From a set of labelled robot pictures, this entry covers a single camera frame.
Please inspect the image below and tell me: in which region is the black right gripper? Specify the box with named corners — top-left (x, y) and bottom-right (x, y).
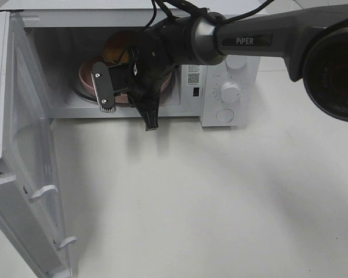
top-left (92, 47), bottom-right (174, 131)

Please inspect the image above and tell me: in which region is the pink round plate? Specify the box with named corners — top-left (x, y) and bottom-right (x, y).
top-left (77, 59), bottom-right (173, 104)

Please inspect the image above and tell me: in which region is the burger with lettuce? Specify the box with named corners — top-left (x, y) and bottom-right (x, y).
top-left (102, 30), bottom-right (137, 64)

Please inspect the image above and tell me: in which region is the round white door button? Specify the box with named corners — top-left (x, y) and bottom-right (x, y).
top-left (216, 109), bottom-right (234, 123)

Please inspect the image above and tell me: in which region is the white timer knob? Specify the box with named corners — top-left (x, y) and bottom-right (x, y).
top-left (220, 82), bottom-right (241, 103)

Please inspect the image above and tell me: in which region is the white microwave door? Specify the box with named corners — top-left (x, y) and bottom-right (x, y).
top-left (0, 11), bottom-right (76, 277)

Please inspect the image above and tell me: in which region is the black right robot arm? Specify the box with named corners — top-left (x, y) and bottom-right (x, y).
top-left (92, 1), bottom-right (348, 130)

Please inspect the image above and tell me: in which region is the white warning label sticker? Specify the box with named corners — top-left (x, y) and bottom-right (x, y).
top-left (187, 65), bottom-right (203, 86)

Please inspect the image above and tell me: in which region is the white microwave oven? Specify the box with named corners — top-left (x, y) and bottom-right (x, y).
top-left (1, 1), bottom-right (260, 127)

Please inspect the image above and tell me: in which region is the upper white power knob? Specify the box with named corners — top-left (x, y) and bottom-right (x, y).
top-left (225, 56), bottom-right (247, 70)

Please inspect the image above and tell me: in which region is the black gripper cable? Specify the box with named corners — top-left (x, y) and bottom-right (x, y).
top-left (139, 0), bottom-right (276, 63)

